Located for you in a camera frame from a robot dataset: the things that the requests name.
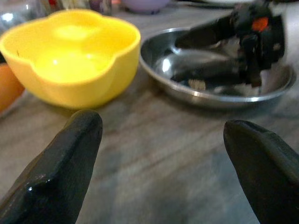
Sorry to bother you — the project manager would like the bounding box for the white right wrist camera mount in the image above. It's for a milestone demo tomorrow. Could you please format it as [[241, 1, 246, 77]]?
[[275, 0, 299, 68]]

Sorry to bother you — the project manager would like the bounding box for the orange round object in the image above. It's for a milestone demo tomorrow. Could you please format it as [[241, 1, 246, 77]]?
[[0, 64, 25, 112]]

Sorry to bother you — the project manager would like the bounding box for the purple bowl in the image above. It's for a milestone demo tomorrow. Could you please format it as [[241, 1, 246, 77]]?
[[121, 0, 171, 14]]

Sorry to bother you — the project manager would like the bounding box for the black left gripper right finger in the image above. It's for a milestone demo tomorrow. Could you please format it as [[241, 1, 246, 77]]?
[[223, 119, 299, 224]]

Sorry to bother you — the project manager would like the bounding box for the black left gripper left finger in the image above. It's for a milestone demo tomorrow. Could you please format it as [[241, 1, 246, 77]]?
[[0, 109, 103, 224]]

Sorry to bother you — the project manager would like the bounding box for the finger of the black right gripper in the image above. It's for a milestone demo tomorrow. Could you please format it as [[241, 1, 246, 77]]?
[[170, 50, 246, 85], [175, 14, 236, 49]]

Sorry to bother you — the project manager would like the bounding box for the yellow plastic bowl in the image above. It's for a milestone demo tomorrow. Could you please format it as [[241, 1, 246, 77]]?
[[0, 9, 142, 110]]

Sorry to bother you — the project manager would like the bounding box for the stainless steel plate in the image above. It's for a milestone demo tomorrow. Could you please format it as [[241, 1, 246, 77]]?
[[139, 27, 297, 109]]

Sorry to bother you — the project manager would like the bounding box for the clear glass jar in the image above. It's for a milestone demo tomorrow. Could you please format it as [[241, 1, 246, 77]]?
[[0, 0, 45, 35]]

